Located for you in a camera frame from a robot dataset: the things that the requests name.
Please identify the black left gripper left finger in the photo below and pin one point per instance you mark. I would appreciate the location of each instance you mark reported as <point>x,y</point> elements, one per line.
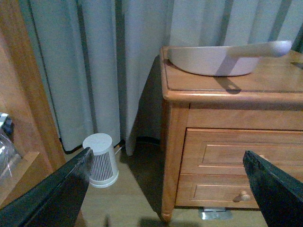
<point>54,202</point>

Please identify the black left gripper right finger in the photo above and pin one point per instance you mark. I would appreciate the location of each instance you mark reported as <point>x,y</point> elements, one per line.
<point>278,194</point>

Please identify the beige plastic dustpan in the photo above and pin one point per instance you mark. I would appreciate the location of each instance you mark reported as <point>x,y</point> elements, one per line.
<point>210,61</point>

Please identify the lower drawer knob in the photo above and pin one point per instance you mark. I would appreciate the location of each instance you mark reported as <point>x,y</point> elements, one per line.
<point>243,196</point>

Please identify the white cylindrical air purifier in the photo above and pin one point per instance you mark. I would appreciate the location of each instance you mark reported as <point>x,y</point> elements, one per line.
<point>104,172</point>

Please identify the clear plastic bag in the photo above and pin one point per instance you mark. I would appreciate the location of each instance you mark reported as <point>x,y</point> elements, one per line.
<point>9,155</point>

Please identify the wooden nightstand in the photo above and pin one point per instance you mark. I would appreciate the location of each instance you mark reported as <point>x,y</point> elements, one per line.
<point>209,122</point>

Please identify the light grey curtain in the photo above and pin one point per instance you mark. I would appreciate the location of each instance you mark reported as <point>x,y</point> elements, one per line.
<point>98,59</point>

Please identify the metal floor bracket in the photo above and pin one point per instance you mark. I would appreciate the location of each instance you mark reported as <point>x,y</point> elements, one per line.
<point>214,213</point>

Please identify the wooden bed frame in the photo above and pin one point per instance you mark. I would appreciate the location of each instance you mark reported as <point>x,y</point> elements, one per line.
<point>23,97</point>

